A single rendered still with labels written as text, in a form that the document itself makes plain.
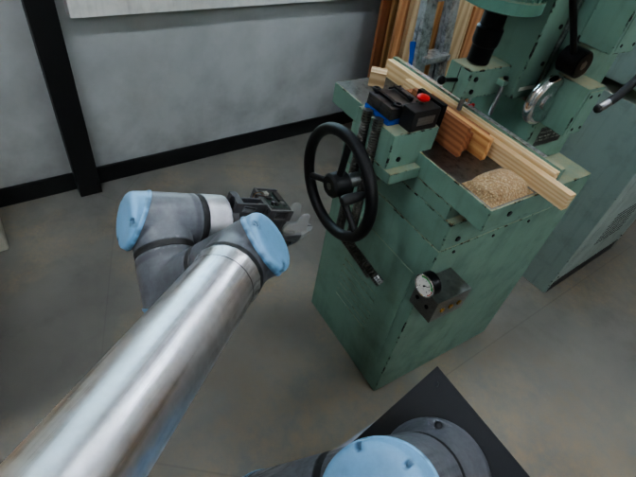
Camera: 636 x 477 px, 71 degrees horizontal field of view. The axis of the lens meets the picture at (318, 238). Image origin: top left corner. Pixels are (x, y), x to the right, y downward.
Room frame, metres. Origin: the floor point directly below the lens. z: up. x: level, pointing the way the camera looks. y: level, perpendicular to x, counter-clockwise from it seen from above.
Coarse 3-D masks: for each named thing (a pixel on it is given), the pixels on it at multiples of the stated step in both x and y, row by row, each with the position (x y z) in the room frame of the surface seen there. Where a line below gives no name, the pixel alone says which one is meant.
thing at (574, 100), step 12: (564, 84) 1.06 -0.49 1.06; (576, 84) 1.04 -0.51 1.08; (588, 84) 1.04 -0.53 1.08; (600, 84) 1.06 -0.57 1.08; (564, 96) 1.05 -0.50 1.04; (576, 96) 1.03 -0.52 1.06; (588, 96) 1.02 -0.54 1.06; (552, 108) 1.06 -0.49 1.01; (564, 108) 1.04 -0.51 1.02; (576, 108) 1.02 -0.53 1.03; (588, 108) 1.03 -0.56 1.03; (552, 120) 1.04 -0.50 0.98; (564, 120) 1.02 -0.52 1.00; (576, 120) 1.02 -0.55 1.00; (564, 132) 1.01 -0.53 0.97
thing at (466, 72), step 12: (456, 60) 1.07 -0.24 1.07; (492, 60) 1.11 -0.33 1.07; (456, 72) 1.05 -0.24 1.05; (468, 72) 1.02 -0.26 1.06; (480, 72) 1.03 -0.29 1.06; (492, 72) 1.06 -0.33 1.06; (504, 72) 1.09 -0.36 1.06; (444, 84) 1.07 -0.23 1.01; (456, 84) 1.04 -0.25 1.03; (468, 84) 1.02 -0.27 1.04; (480, 84) 1.04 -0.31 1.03; (492, 84) 1.07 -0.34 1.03; (456, 96) 1.03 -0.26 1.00; (468, 96) 1.03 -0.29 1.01; (480, 96) 1.06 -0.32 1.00
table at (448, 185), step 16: (352, 80) 1.24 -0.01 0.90; (336, 96) 1.20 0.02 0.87; (352, 96) 1.15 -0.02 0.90; (352, 112) 1.13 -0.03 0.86; (416, 160) 0.92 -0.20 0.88; (432, 160) 0.90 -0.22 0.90; (448, 160) 0.91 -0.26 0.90; (464, 160) 0.92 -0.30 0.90; (384, 176) 0.86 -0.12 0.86; (400, 176) 0.87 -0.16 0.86; (416, 176) 0.91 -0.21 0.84; (432, 176) 0.88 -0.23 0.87; (448, 176) 0.85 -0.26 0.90; (464, 176) 0.85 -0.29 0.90; (448, 192) 0.83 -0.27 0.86; (464, 192) 0.80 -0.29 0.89; (464, 208) 0.79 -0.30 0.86; (480, 208) 0.76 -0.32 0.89; (496, 208) 0.76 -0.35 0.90; (512, 208) 0.79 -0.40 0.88; (528, 208) 0.84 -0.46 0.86; (480, 224) 0.75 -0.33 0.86; (496, 224) 0.77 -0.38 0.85
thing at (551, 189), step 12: (408, 84) 1.21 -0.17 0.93; (492, 144) 0.96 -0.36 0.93; (504, 144) 0.96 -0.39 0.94; (492, 156) 0.95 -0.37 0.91; (504, 156) 0.93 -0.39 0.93; (516, 156) 0.91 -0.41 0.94; (516, 168) 0.90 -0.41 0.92; (528, 168) 0.88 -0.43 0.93; (528, 180) 0.87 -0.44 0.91; (540, 180) 0.85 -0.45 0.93; (552, 180) 0.84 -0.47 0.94; (540, 192) 0.84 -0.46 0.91; (552, 192) 0.82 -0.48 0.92; (564, 192) 0.81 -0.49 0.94; (564, 204) 0.79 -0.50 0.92
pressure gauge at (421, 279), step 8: (424, 272) 0.76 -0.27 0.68; (432, 272) 0.75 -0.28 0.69; (416, 280) 0.75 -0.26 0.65; (424, 280) 0.73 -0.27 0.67; (432, 280) 0.72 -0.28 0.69; (416, 288) 0.74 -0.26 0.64; (424, 288) 0.73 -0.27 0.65; (432, 288) 0.71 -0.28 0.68; (440, 288) 0.72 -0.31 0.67; (424, 296) 0.72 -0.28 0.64
